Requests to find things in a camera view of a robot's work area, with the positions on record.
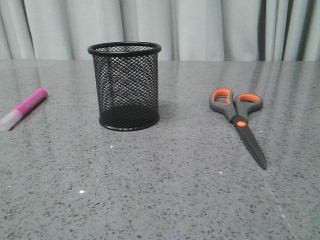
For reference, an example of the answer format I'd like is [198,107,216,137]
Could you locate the black mesh pen bin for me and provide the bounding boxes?
[87,41,162,132]

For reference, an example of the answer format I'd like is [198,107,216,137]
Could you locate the pink highlighter pen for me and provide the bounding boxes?
[0,88,48,132]

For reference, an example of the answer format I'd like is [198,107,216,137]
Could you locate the grey orange scissors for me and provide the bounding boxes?
[209,89,267,170]

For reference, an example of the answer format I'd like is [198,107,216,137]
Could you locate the white curtain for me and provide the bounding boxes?
[0,0,320,61]

